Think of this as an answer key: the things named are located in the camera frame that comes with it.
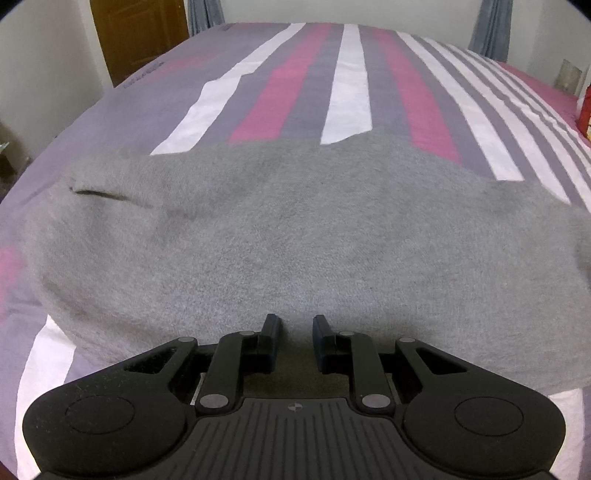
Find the red container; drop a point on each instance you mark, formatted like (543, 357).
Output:
(585, 113)

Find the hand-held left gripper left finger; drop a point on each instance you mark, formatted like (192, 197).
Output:
(271, 332)

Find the grey-blue curtain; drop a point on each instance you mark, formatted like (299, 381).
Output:
(491, 27)
(205, 16)

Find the brown wooden door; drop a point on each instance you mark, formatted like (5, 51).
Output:
(138, 32)

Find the grey towel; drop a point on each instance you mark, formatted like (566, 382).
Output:
(295, 230)

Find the striped bed sheet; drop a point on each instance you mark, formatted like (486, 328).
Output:
(300, 78)

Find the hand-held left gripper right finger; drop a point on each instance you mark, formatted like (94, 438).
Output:
(319, 333)

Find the beige wall panel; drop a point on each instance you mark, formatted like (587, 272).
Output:
(569, 76)

